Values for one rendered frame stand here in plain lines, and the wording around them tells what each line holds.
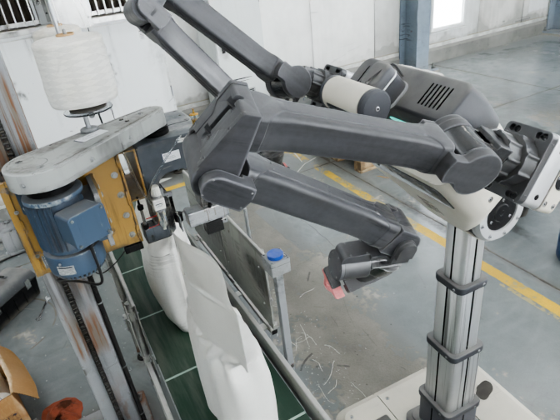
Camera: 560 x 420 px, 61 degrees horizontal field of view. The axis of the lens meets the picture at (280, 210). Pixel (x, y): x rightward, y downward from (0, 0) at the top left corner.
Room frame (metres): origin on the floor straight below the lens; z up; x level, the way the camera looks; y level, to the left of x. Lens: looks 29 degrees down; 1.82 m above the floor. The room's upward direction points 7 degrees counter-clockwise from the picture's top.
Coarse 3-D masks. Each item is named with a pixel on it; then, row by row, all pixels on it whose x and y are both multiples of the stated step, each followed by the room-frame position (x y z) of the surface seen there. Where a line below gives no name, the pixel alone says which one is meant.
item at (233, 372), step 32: (192, 256) 1.23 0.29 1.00; (192, 288) 1.03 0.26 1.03; (224, 288) 1.08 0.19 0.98; (192, 320) 1.15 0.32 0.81; (224, 320) 0.94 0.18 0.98; (224, 352) 0.96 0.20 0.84; (256, 352) 0.98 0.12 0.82; (224, 384) 0.94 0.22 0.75; (256, 384) 0.94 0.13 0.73; (224, 416) 0.94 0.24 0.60; (256, 416) 0.92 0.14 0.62
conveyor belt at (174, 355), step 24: (120, 264) 2.16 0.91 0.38; (144, 288) 1.92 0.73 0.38; (144, 312) 1.73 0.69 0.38; (168, 336) 1.56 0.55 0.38; (168, 360) 1.42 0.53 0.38; (192, 360) 1.40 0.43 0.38; (168, 384) 1.29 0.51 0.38; (192, 384) 1.28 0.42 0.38; (192, 408) 1.17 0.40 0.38; (288, 408) 1.12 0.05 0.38
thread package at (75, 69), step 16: (80, 32) 1.21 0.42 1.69; (96, 32) 1.21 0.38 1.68; (32, 48) 1.14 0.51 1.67; (48, 48) 1.11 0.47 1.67; (64, 48) 1.11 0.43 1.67; (80, 48) 1.13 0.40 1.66; (96, 48) 1.16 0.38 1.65; (48, 64) 1.12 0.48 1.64; (64, 64) 1.11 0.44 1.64; (80, 64) 1.12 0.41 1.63; (96, 64) 1.15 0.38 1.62; (48, 80) 1.12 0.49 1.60; (64, 80) 1.11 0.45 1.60; (80, 80) 1.12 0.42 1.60; (96, 80) 1.14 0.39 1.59; (112, 80) 1.18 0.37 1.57; (48, 96) 1.13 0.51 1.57; (64, 96) 1.11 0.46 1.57; (80, 96) 1.11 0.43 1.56; (96, 96) 1.13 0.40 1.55; (112, 96) 1.17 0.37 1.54
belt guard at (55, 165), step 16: (144, 112) 1.42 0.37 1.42; (160, 112) 1.43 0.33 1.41; (112, 128) 1.30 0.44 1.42; (128, 128) 1.29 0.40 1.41; (144, 128) 1.35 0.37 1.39; (48, 144) 1.23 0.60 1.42; (64, 144) 1.21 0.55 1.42; (80, 144) 1.20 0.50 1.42; (96, 144) 1.18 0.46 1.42; (112, 144) 1.23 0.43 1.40; (128, 144) 1.28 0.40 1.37; (16, 160) 1.14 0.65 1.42; (32, 160) 1.12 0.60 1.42; (48, 160) 1.11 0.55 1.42; (64, 160) 1.10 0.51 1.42; (80, 160) 1.12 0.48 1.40; (96, 160) 1.16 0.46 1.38; (16, 176) 1.03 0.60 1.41; (32, 176) 1.03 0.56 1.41; (48, 176) 1.04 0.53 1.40; (64, 176) 1.07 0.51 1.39; (80, 176) 1.10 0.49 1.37; (16, 192) 1.04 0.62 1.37; (32, 192) 1.03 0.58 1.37
